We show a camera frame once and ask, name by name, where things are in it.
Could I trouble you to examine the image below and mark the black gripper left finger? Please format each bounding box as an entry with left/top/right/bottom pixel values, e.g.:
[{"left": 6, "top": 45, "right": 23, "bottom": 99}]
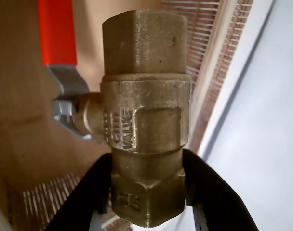
[{"left": 44, "top": 153, "right": 113, "bottom": 231}]

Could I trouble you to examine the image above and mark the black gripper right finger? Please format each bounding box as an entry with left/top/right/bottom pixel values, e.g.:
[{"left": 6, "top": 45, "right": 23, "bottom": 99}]
[{"left": 182, "top": 148, "right": 252, "bottom": 231}]

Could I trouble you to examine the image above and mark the slatted wooden box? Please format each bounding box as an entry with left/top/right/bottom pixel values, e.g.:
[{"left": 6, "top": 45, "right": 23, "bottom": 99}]
[{"left": 0, "top": 0, "right": 277, "bottom": 231}]

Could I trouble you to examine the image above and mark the brass ball valve red handle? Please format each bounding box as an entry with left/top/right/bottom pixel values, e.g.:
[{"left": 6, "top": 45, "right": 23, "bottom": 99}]
[{"left": 36, "top": 0, "right": 192, "bottom": 229}]

